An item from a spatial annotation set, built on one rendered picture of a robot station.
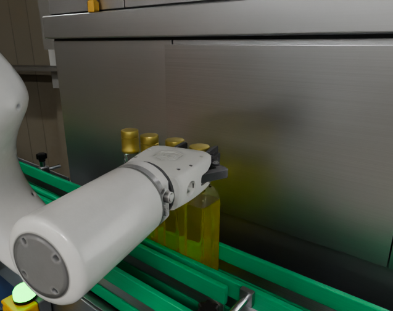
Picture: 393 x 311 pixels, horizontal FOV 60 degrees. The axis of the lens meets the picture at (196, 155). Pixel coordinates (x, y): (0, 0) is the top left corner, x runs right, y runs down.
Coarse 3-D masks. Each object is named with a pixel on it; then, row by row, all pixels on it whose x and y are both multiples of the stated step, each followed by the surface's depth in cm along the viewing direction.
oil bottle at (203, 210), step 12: (204, 192) 56; (216, 192) 58; (192, 204) 56; (204, 204) 56; (216, 204) 58; (180, 216) 59; (192, 216) 57; (204, 216) 56; (216, 216) 59; (180, 228) 60; (192, 228) 58; (204, 228) 57; (216, 228) 60; (180, 240) 60; (192, 240) 59; (204, 240) 58; (216, 240) 61; (180, 252) 61; (192, 252) 59; (204, 252) 58; (216, 252) 62; (204, 264) 59; (216, 264) 63
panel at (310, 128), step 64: (192, 64) 68; (256, 64) 60; (320, 64) 53; (384, 64) 48; (192, 128) 72; (256, 128) 63; (320, 128) 56; (384, 128) 50; (256, 192) 66; (320, 192) 58; (384, 192) 52; (384, 256) 54
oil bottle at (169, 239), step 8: (168, 216) 62; (176, 216) 60; (160, 224) 64; (168, 224) 62; (176, 224) 61; (160, 232) 64; (168, 232) 63; (176, 232) 62; (160, 240) 65; (168, 240) 63; (176, 240) 62; (176, 248) 63
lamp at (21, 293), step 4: (20, 284) 70; (24, 284) 70; (16, 288) 69; (20, 288) 69; (24, 288) 69; (28, 288) 69; (12, 292) 69; (16, 292) 68; (20, 292) 68; (24, 292) 68; (28, 292) 68; (32, 292) 69; (16, 296) 68; (20, 296) 68; (24, 296) 68; (28, 296) 68; (32, 296) 69; (36, 296) 70; (16, 300) 68; (20, 300) 68; (24, 300) 68; (28, 300) 68; (32, 300) 69; (16, 304) 68; (20, 304) 68; (24, 304) 68
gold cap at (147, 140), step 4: (140, 136) 62; (144, 136) 62; (148, 136) 62; (152, 136) 62; (156, 136) 62; (140, 140) 63; (144, 140) 62; (148, 140) 61; (152, 140) 62; (156, 140) 62; (144, 144) 62; (148, 144) 62; (152, 144) 62; (156, 144) 62; (144, 148) 62
